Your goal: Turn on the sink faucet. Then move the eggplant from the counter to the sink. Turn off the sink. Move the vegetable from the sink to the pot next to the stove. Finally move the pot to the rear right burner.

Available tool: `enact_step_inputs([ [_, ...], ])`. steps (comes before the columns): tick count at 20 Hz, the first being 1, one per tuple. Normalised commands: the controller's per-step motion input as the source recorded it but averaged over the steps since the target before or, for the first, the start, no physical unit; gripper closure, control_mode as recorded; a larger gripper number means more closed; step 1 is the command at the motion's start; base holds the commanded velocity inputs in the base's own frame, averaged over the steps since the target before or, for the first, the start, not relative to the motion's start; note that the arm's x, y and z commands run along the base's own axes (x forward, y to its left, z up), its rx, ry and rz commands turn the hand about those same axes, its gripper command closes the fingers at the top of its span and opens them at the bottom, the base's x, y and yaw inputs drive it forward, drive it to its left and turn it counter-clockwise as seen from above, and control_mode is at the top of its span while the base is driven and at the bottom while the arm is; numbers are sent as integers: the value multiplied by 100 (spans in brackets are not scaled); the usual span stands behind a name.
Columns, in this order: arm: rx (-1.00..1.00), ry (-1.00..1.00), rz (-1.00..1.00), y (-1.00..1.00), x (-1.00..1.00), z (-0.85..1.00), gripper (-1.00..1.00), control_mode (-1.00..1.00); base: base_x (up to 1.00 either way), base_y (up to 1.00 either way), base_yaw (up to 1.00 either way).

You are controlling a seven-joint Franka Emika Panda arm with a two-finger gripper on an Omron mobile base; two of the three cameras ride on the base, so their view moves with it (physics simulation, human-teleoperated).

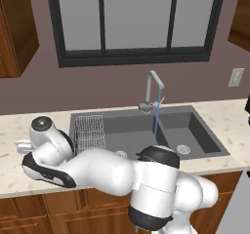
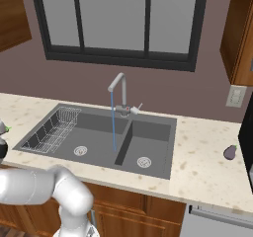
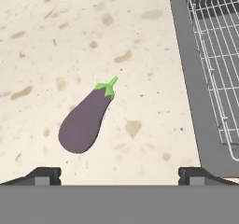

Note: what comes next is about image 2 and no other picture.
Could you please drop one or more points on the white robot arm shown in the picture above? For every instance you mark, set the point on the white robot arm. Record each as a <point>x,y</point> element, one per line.
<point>62,195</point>

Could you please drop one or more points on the white wall socket plate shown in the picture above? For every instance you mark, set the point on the white wall socket plate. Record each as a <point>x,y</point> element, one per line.
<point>236,96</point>

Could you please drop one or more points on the blue water stream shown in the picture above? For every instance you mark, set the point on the blue water stream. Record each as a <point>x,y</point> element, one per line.
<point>113,122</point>

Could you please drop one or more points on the wooden wall cupboard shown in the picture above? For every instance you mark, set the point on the wooden wall cupboard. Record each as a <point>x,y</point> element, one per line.
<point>238,33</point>
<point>11,14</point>

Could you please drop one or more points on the black appliance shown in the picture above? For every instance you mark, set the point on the black appliance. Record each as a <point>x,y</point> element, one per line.
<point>247,142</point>

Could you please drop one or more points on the white dishwasher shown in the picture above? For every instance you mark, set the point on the white dishwasher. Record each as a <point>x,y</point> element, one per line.
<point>214,222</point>

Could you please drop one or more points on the black framed window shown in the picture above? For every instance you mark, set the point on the black framed window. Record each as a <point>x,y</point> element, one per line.
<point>115,20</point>

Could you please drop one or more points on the silver sink faucet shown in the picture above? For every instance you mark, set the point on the silver sink faucet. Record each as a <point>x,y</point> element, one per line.
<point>123,96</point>

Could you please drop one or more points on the wooden base cupboards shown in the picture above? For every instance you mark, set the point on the wooden base cupboards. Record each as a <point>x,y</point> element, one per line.
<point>131,214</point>

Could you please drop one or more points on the grey double sink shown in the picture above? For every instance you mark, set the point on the grey double sink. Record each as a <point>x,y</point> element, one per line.
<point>99,139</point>

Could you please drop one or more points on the purple eggplant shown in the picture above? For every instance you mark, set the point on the purple eggplant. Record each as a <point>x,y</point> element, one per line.
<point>230,152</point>

